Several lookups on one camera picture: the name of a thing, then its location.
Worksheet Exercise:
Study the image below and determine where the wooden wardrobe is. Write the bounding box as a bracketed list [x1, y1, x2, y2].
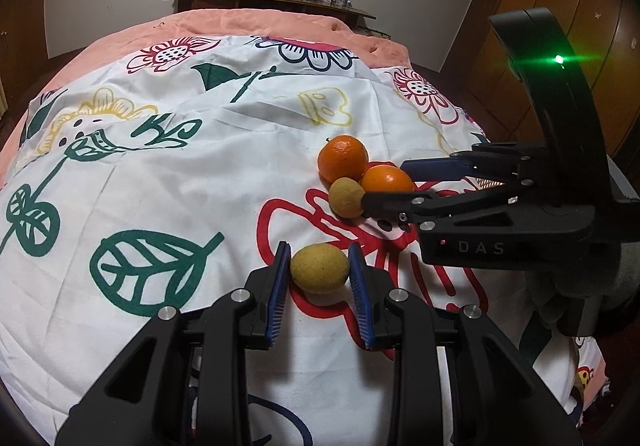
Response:
[439, 0, 639, 154]

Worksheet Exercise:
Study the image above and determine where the black tracker mount green light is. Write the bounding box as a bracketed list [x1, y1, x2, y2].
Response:
[488, 8, 606, 155]

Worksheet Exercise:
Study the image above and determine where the grey gloved hand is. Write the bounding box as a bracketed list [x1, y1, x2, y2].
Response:
[525, 242, 639, 336]

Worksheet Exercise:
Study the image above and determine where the wooden desk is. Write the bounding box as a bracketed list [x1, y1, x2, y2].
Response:
[171, 0, 376, 28]

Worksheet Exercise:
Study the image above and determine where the pink quilt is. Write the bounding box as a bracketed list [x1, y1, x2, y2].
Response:
[0, 7, 412, 187]

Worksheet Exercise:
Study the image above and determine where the orange mandarin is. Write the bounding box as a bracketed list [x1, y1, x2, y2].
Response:
[360, 164, 416, 192]
[317, 135, 369, 184]

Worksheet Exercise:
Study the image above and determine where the wooden door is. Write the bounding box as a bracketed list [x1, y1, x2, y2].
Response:
[0, 0, 54, 92]

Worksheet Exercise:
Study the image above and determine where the yellow-green lime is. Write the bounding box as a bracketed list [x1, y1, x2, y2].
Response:
[329, 177, 366, 219]
[291, 243, 349, 294]

